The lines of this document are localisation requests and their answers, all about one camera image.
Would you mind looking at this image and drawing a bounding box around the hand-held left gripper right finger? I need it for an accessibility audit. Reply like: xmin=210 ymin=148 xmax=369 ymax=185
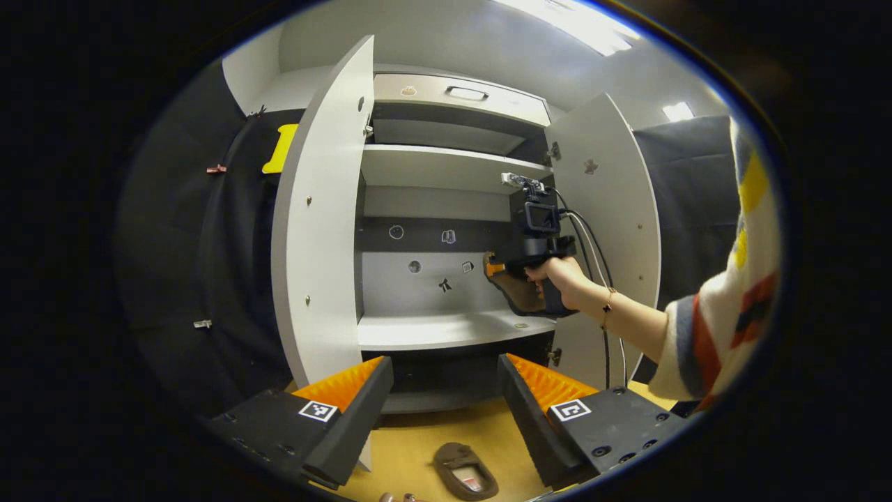
xmin=497 ymin=353 xmax=691 ymax=491

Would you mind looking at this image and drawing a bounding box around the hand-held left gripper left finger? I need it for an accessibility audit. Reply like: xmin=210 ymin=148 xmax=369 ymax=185
xmin=206 ymin=357 xmax=394 ymax=490

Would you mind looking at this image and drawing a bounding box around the brown fuzzy shoe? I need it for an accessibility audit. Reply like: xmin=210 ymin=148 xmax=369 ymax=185
xmin=486 ymin=268 xmax=553 ymax=319
xmin=433 ymin=442 xmax=500 ymax=502

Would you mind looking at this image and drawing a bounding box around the grey white shoe cabinet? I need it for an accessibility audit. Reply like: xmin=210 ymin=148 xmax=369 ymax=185
xmin=354 ymin=70 xmax=558 ymax=413

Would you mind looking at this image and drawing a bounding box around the white shoe cabinet door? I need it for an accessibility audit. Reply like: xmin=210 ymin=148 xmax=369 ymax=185
xmin=544 ymin=93 xmax=661 ymax=390
xmin=270 ymin=35 xmax=376 ymax=472

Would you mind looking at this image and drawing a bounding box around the white cabinet shelf board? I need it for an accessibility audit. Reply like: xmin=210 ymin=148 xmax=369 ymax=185
xmin=361 ymin=144 xmax=553 ymax=195
xmin=357 ymin=309 xmax=558 ymax=351

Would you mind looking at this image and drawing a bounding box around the beige cabinet drawer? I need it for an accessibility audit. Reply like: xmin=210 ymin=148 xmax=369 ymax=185
xmin=373 ymin=73 xmax=551 ymax=128

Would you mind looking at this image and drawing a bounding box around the striped knit sweater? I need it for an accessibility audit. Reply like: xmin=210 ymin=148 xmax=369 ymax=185
xmin=648 ymin=117 xmax=783 ymax=413

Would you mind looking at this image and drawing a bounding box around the long ceiling light panel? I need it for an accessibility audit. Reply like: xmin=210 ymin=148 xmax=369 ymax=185
xmin=498 ymin=0 xmax=640 ymax=57

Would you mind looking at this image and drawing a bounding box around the black cable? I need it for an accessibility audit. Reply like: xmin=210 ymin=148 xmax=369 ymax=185
xmin=554 ymin=188 xmax=615 ymax=391

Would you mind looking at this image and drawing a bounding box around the white cable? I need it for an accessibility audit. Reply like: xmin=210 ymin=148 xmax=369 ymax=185
xmin=566 ymin=211 xmax=629 ymax=386

